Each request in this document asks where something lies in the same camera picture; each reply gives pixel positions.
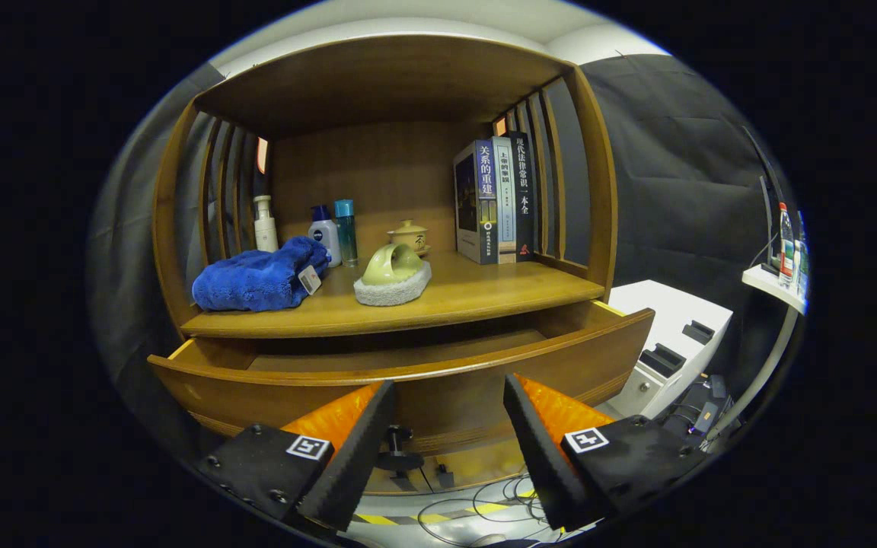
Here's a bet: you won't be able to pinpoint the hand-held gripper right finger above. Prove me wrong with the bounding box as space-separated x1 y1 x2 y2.
502 373 713 532

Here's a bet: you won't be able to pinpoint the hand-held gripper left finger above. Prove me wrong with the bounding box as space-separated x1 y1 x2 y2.
196 379 397 532

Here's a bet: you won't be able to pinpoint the wooden drawer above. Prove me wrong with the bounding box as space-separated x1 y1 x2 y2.
148 301 656 457

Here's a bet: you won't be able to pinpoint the green brush with white sponge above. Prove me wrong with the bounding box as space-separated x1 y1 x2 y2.
353 242 433 307

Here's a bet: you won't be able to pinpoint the wooden countertop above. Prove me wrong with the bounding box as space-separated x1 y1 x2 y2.
180 251 607 339

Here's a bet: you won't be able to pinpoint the wooden cabinet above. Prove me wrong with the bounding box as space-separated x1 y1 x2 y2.
148 34 656 495

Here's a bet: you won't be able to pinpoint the yellow black floor tape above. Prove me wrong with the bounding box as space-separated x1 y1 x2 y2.
353 499 538 527

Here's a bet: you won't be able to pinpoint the black electronic devices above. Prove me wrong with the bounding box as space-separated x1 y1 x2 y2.
659 373 744 454

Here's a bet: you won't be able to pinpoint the blue towel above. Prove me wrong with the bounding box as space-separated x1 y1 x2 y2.
192 236 331 313

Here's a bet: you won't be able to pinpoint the white bottle with blue cap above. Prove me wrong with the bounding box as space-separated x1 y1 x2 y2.
308 205 342 267

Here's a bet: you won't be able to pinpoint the clear teal bottle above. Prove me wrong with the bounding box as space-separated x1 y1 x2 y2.
333 199 359 267

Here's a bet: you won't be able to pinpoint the beige lidded tea cup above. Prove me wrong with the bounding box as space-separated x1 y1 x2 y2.
387 219 430 256

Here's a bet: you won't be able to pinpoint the white pump bottle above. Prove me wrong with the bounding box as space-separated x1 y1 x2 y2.
253 195 279 253

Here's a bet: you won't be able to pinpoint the pale spine book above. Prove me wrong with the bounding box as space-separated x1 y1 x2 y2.
492 135 519 264

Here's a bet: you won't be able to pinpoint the blue spine book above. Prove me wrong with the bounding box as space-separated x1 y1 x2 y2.
453 139 499 266

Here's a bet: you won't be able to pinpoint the white side table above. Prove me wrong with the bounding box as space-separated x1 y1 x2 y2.
741 263 806 450

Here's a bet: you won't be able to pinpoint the dark monitor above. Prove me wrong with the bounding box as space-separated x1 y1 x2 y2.
743 126 786 275

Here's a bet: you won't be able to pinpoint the white cap water bottle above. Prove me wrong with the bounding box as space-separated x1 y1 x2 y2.
794 213 808 298

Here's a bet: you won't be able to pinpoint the red cap water bottle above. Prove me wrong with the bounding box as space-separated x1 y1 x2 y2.
779 202 795 286

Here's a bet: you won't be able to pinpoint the floor cables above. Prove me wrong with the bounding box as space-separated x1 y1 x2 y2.
416 457 561 547

